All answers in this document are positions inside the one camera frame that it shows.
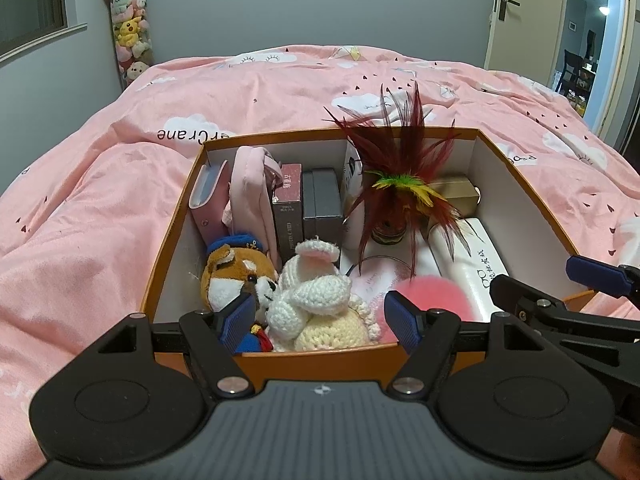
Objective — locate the pink peach plush toy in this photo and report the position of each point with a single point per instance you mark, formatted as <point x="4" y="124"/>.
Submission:
<point x="435" y="295"/>

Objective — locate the room door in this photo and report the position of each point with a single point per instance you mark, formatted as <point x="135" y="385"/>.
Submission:
<point x="530" y="20"/>

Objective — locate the gold box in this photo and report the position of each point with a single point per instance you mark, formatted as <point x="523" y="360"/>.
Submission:
<point x="460" y="192"/>

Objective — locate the pink printed blanket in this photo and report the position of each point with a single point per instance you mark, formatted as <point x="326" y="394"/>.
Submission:
<point x="100" y="185"/>

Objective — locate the orange cardboard box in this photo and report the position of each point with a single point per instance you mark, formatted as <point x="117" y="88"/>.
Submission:
<point x="325" y="365"/>

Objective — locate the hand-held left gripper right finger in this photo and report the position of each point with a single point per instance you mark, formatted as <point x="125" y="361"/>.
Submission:
<point x="402" y="322"/>

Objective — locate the red feather shuttlecock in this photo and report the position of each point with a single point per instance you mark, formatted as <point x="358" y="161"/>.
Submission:
<point x="395" y="185"/>

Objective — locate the pack of yellow bottles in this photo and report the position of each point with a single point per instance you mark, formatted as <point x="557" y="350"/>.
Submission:
<point x="576" y="101"/>

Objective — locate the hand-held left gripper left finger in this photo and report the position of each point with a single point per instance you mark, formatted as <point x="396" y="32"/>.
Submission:
<point x="235" y="320"/>

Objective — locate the dark chair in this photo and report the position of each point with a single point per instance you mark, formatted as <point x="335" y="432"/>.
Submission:
<point x="570" y="65"/>

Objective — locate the window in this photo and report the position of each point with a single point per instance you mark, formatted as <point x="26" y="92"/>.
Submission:
<point x="30" y="0"/>

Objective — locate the pink cloth pouch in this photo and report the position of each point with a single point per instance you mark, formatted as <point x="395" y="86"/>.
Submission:
<point x="250" y="200"/>

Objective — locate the tube of plush toys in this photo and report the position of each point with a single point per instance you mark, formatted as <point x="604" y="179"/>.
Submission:
<point x="130" y="25"/>

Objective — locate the white crochet bunny plush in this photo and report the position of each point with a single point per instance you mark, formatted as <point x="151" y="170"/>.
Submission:
<point x="310" y="300"/>

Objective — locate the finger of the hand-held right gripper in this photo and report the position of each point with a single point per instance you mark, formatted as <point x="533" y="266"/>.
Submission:
<point x="595" y="272"/>
<point x="510" y="290"/>

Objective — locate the dark grey box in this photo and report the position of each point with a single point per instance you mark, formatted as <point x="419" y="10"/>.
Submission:
<point x="322" y="200"/>

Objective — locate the dark red box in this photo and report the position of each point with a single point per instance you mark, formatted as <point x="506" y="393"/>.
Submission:
<point x="287" y="220"/>

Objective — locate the brown dog plush toy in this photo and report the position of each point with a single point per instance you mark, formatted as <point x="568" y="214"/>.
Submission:
<point x="225" y="280"/>

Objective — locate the long white box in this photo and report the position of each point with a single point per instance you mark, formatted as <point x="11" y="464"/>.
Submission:
<point x="480" y="270"/>

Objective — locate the white printed bottle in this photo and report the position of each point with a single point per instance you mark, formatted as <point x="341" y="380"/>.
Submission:
<point x="352" y="245"/>

